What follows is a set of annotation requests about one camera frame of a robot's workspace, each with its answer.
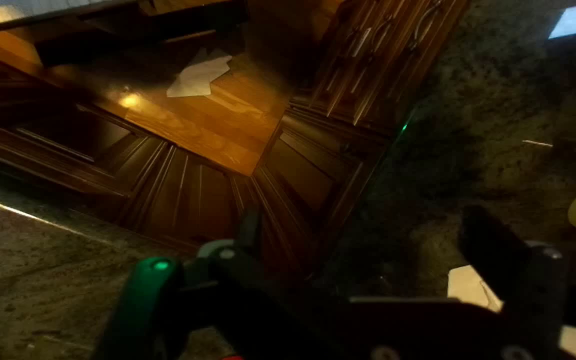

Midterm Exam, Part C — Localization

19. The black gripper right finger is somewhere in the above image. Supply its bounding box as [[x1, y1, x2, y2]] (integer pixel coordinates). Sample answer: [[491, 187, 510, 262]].
[[459, 203, 567, 335]]

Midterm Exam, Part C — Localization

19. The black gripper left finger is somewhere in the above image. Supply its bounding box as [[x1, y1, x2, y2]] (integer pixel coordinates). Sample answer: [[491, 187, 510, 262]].
[[193, 209, 316, 316]]

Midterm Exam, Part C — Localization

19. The white paper napkin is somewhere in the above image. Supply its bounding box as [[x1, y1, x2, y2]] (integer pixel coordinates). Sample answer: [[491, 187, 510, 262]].
[[445, 262, 576, 360]]

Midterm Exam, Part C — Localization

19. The dark wooden base cabinet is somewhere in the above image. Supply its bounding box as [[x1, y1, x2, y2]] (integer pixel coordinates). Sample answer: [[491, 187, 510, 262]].
[[0, 0, 474, 276]]

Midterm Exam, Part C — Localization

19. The white paper sheet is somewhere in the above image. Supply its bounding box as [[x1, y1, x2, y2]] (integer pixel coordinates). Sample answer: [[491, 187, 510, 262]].
[[163, 53, 234, 100]]

